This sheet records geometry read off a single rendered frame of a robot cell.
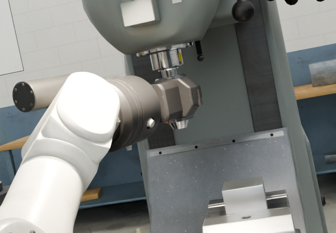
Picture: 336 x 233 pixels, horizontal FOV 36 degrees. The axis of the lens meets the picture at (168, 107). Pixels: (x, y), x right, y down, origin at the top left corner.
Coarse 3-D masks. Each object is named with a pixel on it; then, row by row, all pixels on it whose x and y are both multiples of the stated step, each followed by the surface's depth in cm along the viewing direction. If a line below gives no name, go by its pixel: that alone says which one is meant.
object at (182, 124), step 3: (183, 120) 76; (186, 120) 76; (168, 123) 77; (171, 123) 76; (174, 123) 76; (177, 123) 76; (180, 123) 76; (183, 123) 76; (186, 123) 77; (171, 126) 77; (174, 126) 76; (177, 126) 76; (180, 126) 76; (183, 126) 76; (186, 126) 77
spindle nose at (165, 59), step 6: (180, 48) 76; (150, 54) 76; (156, 54) 75; (162, 54) 74; (168, 54) 74; (174, 54) 75; (156, 60) 75; (162, 60) 74; (168, 60) 74; (174, 60) 75; (156, 66) 75; (162, 66) 74; (168, 66) 74
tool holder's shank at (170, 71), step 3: (174, 66) 76; (177, 66) 76; (159, 69) 76; (162, 69) 75; (165, 69) 75; (168, 69) 75; (171, 69) 76; (174, 69) 76; (162, 72) 76; (165, 72) 76; (168, 72) 76; (171, 72) 76; (174, 72) 76; (162, 75) 76; (165, 75) 76; (168, 75) 76; (171, 75) 76
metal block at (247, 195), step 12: (240, 180) 78; (252, 180) 77; (228, 192) 74; (240, 192) 74; (252, 192) 74; (264, 192) 75; (228, 204) 75; (240, 204) 74; (252, 204) 74; (264, 204) 74
